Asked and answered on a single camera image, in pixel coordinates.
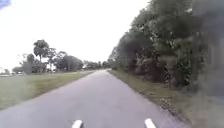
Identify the grey asphalt path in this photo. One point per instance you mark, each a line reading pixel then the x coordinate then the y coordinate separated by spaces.
pixel 100 96

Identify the robot's own part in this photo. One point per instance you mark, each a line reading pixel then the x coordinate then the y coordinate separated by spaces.
pixel 77 124
pixel 149 123

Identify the dense row of trees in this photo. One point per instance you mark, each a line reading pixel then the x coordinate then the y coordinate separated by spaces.
pixel 166 43

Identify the distant group of trees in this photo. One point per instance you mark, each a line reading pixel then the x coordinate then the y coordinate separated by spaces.
pixel 50 61

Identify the grass field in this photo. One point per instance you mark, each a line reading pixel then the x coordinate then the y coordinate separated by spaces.
pixel 26 86

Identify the grass verge with dry leaves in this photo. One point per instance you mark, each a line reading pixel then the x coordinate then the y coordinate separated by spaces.
pixel 156 93

